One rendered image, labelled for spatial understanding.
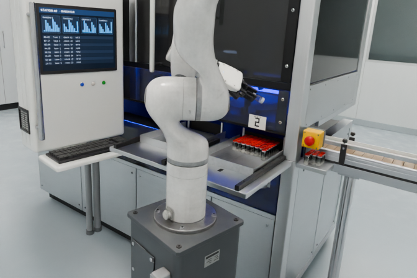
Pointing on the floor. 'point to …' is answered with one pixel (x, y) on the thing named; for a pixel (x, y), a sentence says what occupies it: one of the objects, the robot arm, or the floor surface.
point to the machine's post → (296, 114)
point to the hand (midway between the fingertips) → (250, 93)
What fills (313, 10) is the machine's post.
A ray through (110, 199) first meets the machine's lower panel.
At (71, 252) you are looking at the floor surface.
